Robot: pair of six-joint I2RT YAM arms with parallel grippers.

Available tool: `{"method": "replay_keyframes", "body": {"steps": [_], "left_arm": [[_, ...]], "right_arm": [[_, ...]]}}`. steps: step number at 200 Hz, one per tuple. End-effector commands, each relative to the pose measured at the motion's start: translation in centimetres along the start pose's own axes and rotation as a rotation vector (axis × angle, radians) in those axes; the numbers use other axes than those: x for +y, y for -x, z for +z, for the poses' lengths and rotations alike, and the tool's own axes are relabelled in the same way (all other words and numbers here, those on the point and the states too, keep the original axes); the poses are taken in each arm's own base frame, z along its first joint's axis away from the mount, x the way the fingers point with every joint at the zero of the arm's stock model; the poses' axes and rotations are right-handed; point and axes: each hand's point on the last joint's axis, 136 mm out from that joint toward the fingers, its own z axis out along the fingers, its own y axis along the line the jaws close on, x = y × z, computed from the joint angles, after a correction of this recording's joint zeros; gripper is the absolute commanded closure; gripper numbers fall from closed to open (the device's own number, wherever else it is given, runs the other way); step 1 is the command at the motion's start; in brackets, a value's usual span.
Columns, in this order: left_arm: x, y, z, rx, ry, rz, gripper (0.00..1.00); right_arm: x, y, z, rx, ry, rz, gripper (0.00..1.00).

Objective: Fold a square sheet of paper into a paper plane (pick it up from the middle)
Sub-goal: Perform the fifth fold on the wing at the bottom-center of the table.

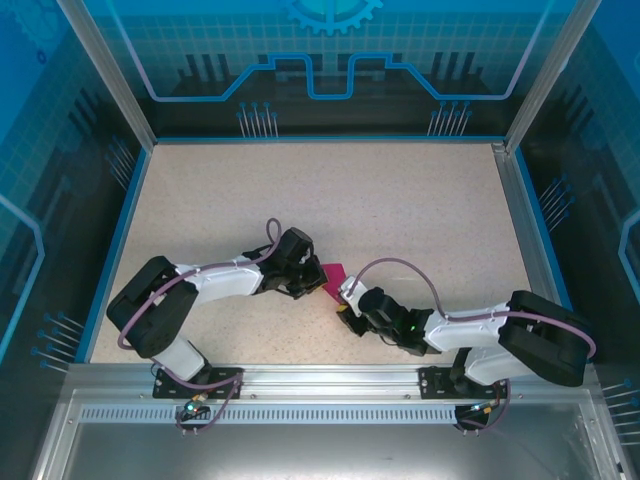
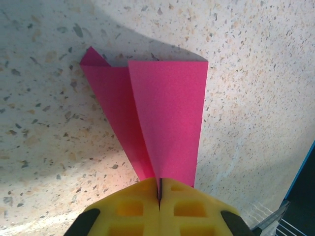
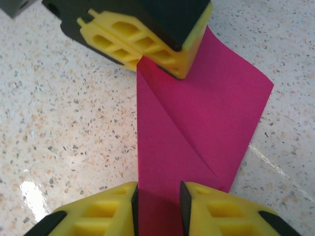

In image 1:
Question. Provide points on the magenta cloth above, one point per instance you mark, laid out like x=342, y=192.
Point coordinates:
x=335, y=277

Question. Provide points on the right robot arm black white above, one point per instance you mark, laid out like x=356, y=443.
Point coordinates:
x=545, y=340

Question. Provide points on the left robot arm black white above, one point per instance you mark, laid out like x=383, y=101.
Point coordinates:
x=150, y=315

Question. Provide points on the aluminium sheet panel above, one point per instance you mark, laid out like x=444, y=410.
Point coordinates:
x=325, y=450

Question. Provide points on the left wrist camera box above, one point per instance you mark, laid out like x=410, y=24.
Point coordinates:
x=303, y=258

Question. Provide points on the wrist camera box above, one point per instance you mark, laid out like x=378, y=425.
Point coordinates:
x=348, y=292
x=303, y=258

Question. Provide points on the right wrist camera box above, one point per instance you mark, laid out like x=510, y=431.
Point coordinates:
x=348, y=292

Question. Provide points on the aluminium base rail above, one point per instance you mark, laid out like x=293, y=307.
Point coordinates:
x=325, y=377

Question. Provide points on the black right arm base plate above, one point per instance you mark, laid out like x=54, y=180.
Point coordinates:
x=435, y=382

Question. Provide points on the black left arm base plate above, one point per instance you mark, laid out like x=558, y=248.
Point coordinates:
x=225, y=382

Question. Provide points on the aluminium side rail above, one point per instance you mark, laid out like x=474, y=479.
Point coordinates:
x=510, y=190

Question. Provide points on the aluminium frame post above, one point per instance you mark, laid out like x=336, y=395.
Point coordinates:
x=107, y=75
x=550, y=75

